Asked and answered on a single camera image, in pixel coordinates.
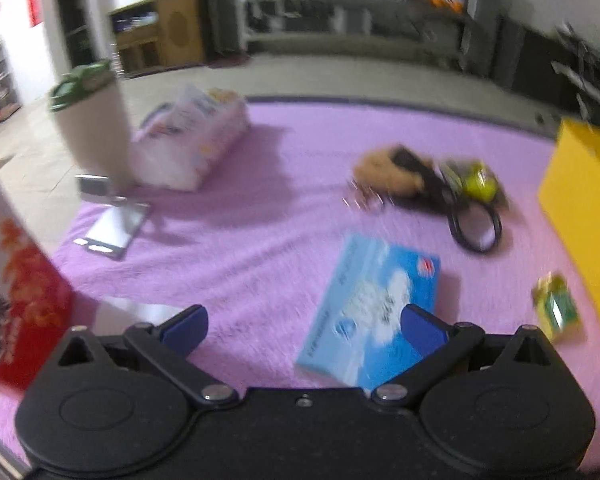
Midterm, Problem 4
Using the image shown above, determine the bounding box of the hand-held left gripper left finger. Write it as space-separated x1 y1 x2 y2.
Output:
45 305 237 407

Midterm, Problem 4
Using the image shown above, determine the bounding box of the metal key ring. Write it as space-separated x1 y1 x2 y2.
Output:
345 180 387 213

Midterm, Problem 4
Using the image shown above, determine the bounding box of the cartoon printed tissue pack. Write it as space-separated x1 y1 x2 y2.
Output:
130 85 251 193

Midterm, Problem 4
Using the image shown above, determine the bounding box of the yellow plastic basket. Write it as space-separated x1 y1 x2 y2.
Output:
537 117 600 341

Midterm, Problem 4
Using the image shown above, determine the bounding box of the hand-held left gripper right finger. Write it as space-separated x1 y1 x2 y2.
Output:
371 304 564 406

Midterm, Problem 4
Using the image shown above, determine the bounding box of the silver phone stand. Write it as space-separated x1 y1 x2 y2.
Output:
74 174 151 261

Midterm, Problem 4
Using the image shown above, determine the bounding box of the brown plush toy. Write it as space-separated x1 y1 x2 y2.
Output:
355 146 426 198

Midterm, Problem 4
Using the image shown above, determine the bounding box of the blue medicine box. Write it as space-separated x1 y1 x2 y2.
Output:
294 232 442 392

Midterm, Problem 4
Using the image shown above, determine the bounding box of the small yellow green container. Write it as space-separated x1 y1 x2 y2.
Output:
442 160 506 206

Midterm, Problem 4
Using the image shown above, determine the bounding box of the white cup with green lid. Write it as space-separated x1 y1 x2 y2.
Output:
49 60 131 188

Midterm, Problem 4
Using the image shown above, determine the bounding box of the grey television stand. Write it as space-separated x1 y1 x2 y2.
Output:
242 0 473 68

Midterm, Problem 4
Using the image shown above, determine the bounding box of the wooden cabinet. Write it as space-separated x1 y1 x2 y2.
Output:
110 0 207 78

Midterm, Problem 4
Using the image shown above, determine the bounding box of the black low cabinet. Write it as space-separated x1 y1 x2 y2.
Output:
495 15 600 126

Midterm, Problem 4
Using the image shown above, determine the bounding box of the purple fuzzy table cloth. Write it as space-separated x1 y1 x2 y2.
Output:
0 99 600 476

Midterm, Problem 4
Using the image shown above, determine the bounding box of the grey tower speaker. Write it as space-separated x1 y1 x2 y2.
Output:
462 0 501 78
207 0 246 63

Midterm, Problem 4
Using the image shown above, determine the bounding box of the red printed box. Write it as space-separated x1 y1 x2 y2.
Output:
0 155 76 393

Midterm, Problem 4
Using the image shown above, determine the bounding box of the small green yellow packet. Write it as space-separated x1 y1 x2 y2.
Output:
531 272 583 345

